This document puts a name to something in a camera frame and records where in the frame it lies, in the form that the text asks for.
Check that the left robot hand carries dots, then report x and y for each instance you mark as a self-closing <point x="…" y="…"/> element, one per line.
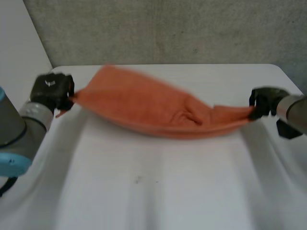
<point x="51" y="89"/>

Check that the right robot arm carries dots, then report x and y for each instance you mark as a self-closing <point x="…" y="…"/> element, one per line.
<point x="292" y="112"/>

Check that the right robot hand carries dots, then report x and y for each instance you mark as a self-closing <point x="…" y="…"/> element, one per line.
<point x="263" y="100"/>

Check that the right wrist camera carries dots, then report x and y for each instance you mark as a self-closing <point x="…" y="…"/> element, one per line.
<point x="286" y="129"/>

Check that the coral towel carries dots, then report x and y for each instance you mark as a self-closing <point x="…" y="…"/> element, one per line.
<point x="148" y="105"/>

